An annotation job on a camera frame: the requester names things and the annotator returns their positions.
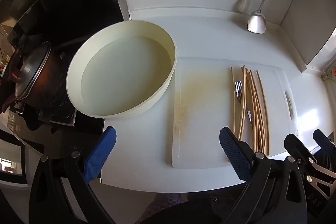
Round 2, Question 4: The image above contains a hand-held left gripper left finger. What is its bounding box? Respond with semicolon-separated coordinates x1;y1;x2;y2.
28;126;117;224

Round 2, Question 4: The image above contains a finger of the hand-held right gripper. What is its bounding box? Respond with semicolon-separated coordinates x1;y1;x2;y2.
313;129;336;161
284;133;319;169

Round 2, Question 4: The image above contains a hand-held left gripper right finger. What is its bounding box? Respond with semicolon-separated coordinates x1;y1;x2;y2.
219;127;308;224

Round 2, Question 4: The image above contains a white plastic cutting board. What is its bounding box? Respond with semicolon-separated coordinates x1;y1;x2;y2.
171;56;297;169

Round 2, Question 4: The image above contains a dark brown cooking pot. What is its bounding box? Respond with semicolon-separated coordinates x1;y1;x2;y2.
8;42;77;109

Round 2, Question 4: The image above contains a metal fork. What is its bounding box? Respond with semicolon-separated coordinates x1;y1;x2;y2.
234;80;253;126

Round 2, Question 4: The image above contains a bundle of wooden chopsticks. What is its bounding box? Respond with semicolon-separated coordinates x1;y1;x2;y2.
228;65;271;163

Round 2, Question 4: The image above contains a glass oven door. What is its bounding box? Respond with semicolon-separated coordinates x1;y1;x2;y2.
0;130;45;188

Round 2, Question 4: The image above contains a cream round plastic basin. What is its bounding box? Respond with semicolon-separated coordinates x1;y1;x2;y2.
66;20;178;119

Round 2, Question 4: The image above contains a wall power socket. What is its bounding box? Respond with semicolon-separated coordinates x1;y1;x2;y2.
322;56;336;81

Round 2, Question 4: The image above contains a metal pot lid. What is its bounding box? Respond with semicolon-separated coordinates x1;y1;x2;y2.
14;42;52;100

